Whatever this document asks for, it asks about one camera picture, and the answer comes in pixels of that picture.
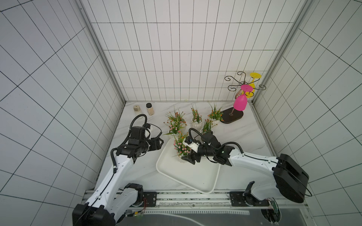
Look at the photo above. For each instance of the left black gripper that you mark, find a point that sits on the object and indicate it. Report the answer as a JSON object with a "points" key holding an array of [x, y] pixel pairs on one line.
{"points": [[155, 143]]}

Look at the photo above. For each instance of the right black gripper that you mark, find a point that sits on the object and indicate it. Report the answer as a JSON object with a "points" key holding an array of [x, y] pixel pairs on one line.
{"points": [[195, 154]]}

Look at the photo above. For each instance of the pink flower white pot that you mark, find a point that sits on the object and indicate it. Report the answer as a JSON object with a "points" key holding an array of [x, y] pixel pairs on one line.
{"points": [[181, 149]]}

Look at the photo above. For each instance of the white rectangular storage tray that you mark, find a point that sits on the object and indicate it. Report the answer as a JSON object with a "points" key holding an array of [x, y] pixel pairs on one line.
{"points": [[201, 177]]}

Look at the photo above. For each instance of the red flower white pot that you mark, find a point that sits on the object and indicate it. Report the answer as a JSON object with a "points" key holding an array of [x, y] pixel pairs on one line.
{"points": [[208, 126]]}

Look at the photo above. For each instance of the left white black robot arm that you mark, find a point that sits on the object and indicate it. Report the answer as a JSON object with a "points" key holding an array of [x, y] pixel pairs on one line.
{"points": [[110, 204]]}

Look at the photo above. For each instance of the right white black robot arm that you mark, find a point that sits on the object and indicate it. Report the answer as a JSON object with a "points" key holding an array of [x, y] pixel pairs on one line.
{"points": [[284, 177]]}

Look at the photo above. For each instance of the front left flower pot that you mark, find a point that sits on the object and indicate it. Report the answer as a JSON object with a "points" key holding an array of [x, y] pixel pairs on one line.
{"points": [[175, 127]]}

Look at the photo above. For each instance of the back left flower pot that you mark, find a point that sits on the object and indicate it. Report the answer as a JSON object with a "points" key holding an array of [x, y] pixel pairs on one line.
{"points": [[176, 116]]}

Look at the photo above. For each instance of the black lid spice jar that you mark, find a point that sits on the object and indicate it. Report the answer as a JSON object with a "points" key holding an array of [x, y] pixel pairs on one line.
{"points": [[150, 109]]}

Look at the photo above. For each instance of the back middle flower pot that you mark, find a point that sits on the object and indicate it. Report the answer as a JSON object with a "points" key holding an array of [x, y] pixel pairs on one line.
{"points": [[196, 121]]}

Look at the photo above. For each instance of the white spice jar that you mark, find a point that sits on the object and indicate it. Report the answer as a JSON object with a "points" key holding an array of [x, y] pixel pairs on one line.
{"points": [[137, 109]]}

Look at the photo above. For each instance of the back right flower pot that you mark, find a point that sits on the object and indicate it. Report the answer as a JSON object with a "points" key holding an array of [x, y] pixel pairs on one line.
{"points": [[216, 114]]}

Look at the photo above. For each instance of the pink wine glass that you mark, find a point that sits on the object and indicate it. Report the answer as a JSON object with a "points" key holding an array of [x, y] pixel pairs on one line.
{"points": [[242, 100]]}

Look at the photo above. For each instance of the yellow wine glass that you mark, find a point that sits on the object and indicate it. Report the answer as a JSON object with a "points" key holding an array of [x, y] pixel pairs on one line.
{"points": [[255, 77]]}

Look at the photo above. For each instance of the black metal glass rack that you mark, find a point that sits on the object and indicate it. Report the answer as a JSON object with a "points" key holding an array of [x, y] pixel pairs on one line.
{"points": [[231, 115]]}

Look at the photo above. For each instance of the aluminium mounting rail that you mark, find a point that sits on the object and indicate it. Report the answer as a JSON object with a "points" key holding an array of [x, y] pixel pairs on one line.
{"points": [[223, 199]]}

